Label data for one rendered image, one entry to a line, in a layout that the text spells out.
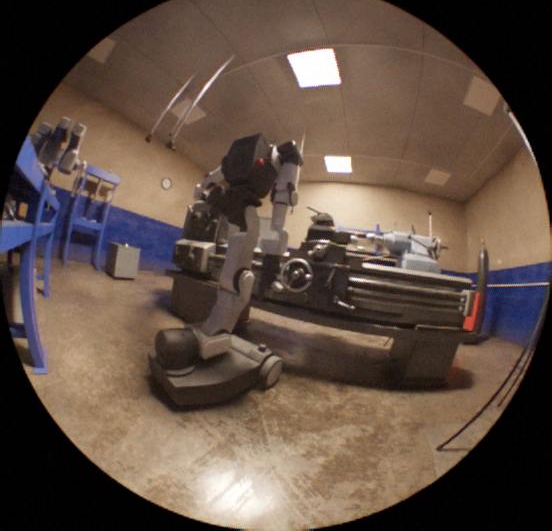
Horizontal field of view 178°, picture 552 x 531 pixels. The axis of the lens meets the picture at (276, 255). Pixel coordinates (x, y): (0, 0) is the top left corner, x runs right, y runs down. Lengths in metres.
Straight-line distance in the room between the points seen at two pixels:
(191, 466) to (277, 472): 0.29
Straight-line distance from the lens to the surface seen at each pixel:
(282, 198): 0.87
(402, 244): 1.55
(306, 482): 0.80
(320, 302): 1.14
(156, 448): 0.82
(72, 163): 0.92
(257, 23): 2.83
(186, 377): 0.86
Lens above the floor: 0.71
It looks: 4 degrees up
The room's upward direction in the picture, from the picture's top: 10 degrees clockwise
